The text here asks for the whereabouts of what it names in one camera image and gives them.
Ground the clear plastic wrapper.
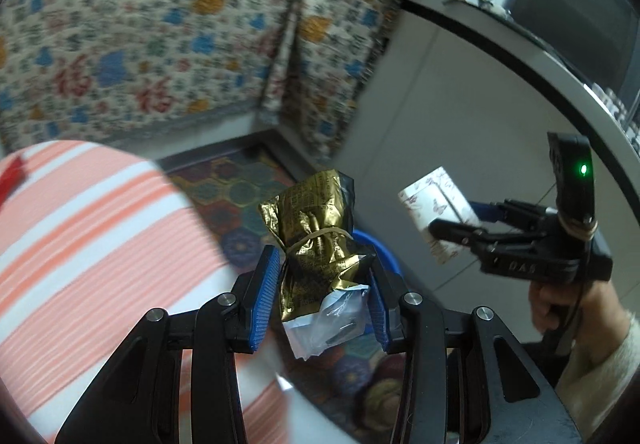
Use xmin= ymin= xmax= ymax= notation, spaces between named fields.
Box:
xmin=281 ymin=285 xmax=372 ymax=363

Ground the person's right forearm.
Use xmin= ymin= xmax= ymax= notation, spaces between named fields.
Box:
xmin=554 ymin=313 xmax=640 ymax=441

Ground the gold foil snack bag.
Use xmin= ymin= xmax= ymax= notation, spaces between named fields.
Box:
xmin=257 ymin=168 xmax=377 ymax=325

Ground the white patterned paper box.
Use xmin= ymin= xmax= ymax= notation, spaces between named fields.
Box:
xmin=398 ymin=166 xmax=482 ymax=266

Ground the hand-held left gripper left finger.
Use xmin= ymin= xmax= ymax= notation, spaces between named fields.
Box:
xmin=55 ymin=244 xmax=283 ymax=444

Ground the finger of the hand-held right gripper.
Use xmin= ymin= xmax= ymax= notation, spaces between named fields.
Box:
xmin=469 ymin=197 xmax=557 ymax=226
xmin=428 ymin=217 xmax=507 ymax=256

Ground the person's right hand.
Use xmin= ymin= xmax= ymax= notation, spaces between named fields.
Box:
xmin=530 ymin=274 xmax=632 ymax=360

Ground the blue plastic bin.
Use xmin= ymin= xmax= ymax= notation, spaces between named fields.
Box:
xmin=350 ymin=228 xmax=402 ymax=286

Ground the pink striped table cloth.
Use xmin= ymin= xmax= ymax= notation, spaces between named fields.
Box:
xmin=0 ymin=139 xmax=292 ymax=444

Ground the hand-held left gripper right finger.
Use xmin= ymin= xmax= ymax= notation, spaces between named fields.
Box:
xmin=362 ymin=254 xmax=586 ymax=444

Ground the printed blanket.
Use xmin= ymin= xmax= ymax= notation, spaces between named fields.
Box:
xmin=0 ymin=0 xmax=407 ymax=161

